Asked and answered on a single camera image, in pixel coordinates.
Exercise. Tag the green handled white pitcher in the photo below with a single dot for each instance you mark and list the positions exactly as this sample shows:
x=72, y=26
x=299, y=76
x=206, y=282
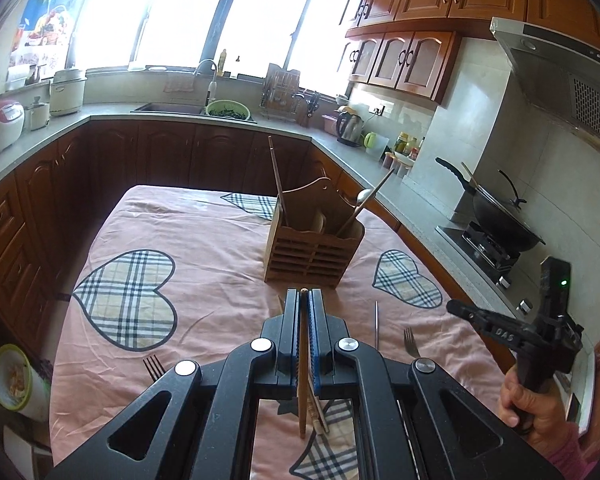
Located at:
x=375, y=145

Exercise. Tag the yellow bottle on windowsill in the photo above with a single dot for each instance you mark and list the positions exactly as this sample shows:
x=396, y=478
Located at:
x=220, y=65

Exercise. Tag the upper wooden wall cabinets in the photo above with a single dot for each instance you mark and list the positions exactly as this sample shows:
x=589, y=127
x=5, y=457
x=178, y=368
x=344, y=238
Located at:
x=411, y=45

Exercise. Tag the range hood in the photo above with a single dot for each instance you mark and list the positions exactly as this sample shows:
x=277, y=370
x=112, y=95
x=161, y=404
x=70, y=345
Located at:
x=556, y=72

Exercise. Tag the steel fork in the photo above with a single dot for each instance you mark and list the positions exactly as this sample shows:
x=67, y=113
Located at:
x=410, y=345
x=154, y=367

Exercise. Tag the steel electric kettle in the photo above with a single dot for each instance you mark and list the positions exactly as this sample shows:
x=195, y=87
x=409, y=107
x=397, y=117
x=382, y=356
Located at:
x=349, y=128

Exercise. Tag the small white pot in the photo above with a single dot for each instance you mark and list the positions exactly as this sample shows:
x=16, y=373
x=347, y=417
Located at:
x=37, y=115

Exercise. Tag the steel spoon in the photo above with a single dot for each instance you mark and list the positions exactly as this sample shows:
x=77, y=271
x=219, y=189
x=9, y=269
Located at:
x=362, y=195

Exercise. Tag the chrome kitchen faucet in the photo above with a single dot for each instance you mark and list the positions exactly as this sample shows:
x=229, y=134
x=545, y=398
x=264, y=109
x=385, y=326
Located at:
x=208, y=68

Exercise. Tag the left steel fork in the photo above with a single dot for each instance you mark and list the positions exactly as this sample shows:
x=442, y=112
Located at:
x=154, y=367

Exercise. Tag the green rim bowl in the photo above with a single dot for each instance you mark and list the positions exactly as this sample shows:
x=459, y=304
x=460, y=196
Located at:
x=22, y=389

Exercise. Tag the green colander in sink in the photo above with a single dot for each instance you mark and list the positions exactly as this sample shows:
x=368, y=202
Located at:
x=228, y=109

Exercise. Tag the black wok with lid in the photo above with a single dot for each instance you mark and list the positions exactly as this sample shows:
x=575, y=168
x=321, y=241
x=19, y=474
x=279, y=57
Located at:
x=499, y=218

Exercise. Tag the dish drying rack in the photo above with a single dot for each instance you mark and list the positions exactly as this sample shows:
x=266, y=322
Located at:
x=279, y=91

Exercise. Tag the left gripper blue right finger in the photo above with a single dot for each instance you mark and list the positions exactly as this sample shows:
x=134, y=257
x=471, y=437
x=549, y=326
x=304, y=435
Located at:
x=412, y=421

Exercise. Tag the spice jar rack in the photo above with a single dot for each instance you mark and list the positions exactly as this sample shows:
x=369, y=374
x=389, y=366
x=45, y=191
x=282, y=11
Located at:
x=399, y=164

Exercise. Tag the condiment bottles group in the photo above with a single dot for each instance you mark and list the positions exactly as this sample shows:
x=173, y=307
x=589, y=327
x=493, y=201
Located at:
x=408, y=145

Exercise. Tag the wooden utensil holder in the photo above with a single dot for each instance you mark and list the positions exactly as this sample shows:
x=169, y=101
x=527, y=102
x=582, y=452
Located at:
x=313, y=236

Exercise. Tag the gas stove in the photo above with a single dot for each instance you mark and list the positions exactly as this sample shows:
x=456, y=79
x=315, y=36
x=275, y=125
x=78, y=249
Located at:
x=495, y=266

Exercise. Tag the steel chopstick left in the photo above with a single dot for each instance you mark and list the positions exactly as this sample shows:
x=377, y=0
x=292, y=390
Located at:
x=376, y=326

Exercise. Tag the tropical fruit poster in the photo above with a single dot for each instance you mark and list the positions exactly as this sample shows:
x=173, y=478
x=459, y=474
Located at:
x=44, y=33

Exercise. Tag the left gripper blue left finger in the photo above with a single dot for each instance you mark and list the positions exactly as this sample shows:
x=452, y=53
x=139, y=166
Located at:
x=196, y=421

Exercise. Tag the pink heart-pattern tablecloth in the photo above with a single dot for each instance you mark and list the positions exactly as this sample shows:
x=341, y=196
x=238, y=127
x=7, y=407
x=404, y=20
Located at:
x=180, y=274

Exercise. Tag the lower dark wooden cabinets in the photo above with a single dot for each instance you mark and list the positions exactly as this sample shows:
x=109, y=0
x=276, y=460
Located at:
x=54, y=186

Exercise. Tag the white tall cooker pot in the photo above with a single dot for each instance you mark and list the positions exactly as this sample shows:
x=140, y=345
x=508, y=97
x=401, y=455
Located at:
x=67, y=91

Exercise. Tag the person's right hand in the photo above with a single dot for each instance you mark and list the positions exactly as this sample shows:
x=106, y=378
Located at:
x=550, y=430

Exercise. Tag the right steel fork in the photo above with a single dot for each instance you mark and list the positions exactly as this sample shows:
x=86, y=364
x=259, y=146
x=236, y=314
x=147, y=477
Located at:
x=410, y=345

